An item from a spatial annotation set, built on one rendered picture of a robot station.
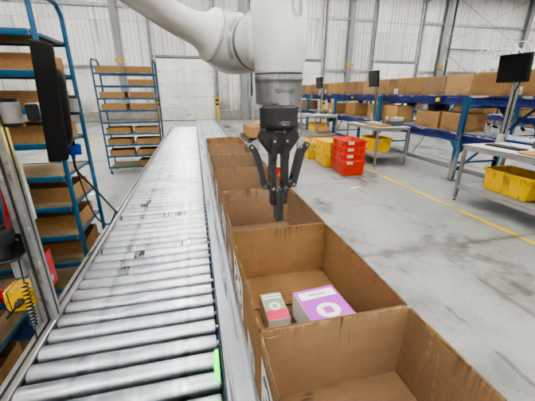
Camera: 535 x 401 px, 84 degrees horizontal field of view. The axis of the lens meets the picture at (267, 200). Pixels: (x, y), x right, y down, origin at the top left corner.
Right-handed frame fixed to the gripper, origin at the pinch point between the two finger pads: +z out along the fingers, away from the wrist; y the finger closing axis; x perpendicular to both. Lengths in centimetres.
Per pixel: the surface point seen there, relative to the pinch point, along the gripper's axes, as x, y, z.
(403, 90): 569, 444, -19
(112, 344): 16, -45, 45
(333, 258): 11.0, 20.0, 23.4
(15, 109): 32, -60, -19
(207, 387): -3.4, -18.9, 45.9
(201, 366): 3, -20, 46
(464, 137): 353, 413, 54
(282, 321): -5.3, -0.3, 27.6
